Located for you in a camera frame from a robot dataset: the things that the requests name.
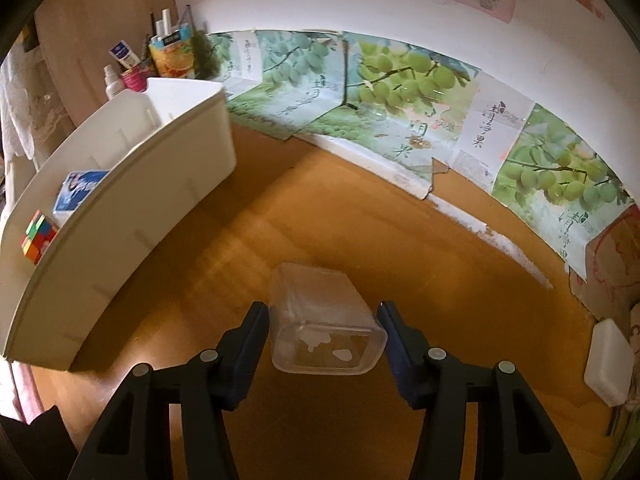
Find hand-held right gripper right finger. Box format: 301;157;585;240
376;301;583;480

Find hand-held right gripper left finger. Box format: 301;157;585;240
67;301;272;480

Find clear plastic container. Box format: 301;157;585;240
268;261;388;376

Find white plastic storage bin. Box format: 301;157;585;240
0;77;238;373

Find blue toothpaste box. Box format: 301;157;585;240
52;170;111;226

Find multicolour puzzle cube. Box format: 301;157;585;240
20;210;60;266

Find white rounded soap box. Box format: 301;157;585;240
584;318;633;407

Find brown printed cardboard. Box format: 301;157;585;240
570;220;640;321

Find dark cloth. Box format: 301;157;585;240
0;405;80;480

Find green plum printed sheet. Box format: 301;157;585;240
227;30;351;138
452;85;636;261
295;40;481;196
202;30;263;111

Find white spray bottle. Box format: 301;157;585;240
103;65;126;101

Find yellow pouch with tubes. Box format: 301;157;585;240
149;25;197;81

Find white lace curtain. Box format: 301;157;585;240
0;35;48;201

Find wooden side panel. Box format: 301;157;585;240
32;0;176;111

